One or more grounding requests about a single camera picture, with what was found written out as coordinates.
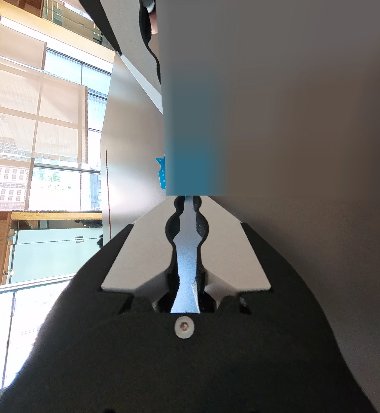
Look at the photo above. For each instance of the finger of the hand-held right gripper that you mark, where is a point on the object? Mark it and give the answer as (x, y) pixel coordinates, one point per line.
(125, 25)

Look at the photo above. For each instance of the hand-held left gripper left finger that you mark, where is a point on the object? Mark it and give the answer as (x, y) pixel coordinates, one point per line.
(141, 258)

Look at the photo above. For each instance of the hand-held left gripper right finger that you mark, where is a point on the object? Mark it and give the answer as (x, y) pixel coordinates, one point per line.
(232, 258)

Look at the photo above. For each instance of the blue disc with square bracket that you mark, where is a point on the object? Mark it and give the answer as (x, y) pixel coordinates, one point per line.
(162, 176)

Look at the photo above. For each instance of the grey desk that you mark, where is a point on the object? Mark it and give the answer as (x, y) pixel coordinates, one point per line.
(132, 145)

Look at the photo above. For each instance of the frosted glass partition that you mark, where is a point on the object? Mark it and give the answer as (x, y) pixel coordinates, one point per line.
(48, 258)

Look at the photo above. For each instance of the large glass window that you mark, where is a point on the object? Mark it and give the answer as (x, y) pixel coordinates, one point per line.
(22, 322)
(57, 190)

